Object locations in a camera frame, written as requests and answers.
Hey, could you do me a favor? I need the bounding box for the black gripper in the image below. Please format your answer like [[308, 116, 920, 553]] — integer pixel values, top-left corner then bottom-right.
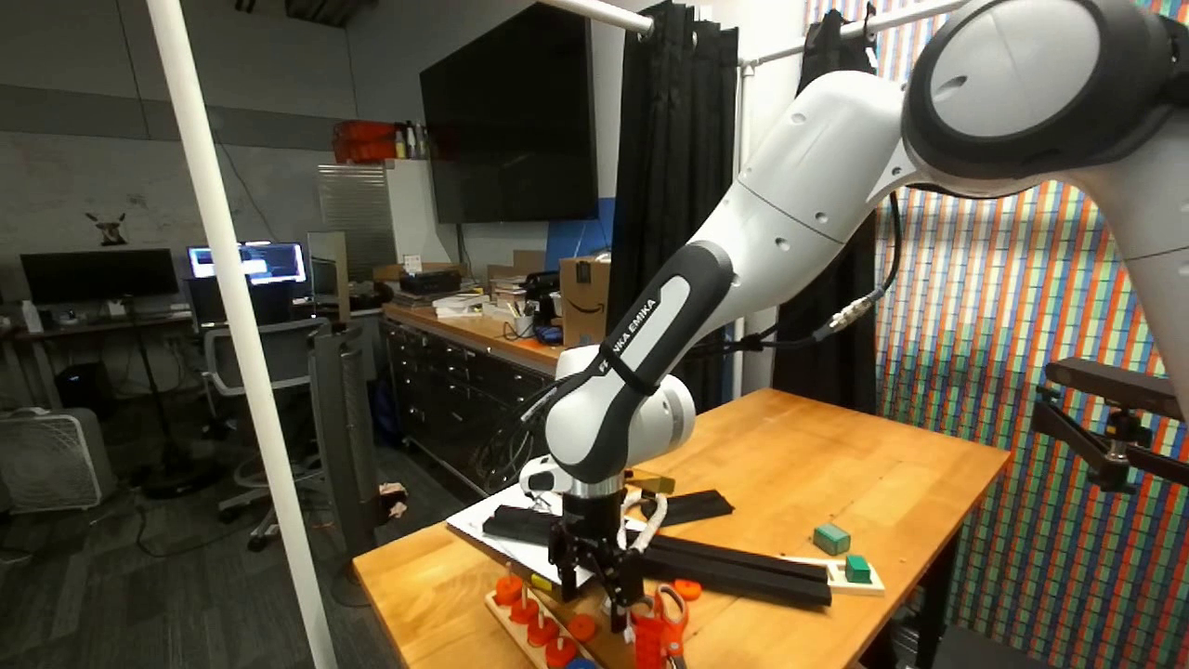
[[547, 494, 644, 608]]

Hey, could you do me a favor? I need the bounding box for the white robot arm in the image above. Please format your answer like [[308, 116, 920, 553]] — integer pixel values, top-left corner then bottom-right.
[[536, 0, 1189, 608]]

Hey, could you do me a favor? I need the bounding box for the wooden peg holder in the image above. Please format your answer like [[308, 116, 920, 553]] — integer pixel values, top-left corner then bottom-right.
[[488, 581, 603, 669]]

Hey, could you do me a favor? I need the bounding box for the white paper sheet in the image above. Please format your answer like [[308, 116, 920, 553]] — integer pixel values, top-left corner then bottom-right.
[[449, 485, 562, 583]]

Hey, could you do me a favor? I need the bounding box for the long black track piece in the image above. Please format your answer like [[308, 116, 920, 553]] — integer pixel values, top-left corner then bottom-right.
[[480, 503, 834, 614]]

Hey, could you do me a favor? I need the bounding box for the red cylinder block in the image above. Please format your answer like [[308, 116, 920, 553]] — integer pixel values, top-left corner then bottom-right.
[[630, 608, 676, 669]]

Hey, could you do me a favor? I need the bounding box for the green block on table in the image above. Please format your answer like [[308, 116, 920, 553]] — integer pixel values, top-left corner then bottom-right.
[[814, 522, 852, 553]]

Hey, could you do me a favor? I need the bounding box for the cardboard box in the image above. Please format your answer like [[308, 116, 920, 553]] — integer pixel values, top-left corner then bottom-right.
[[562, 255, 609, 345]]

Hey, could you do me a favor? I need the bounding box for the green block on rack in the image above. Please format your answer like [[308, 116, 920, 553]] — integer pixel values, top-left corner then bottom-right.
[[844, 553, 873, 583]]

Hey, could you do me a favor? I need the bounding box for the white vertical pole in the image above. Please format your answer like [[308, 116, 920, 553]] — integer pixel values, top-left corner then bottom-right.
[[143, 0, 336, 669]]

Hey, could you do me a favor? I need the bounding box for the lit computer monitor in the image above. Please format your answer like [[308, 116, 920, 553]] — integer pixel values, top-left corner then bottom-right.
[[185, 241, 303, 286]]

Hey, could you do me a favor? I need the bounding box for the wall mounted black television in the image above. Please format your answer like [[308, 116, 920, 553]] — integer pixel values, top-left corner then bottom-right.
[[421, 5, 598, 224]]

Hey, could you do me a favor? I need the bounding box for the black camera tripod mount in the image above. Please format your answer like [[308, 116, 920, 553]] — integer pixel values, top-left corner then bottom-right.
[[1031, 358, 1189, 494]]

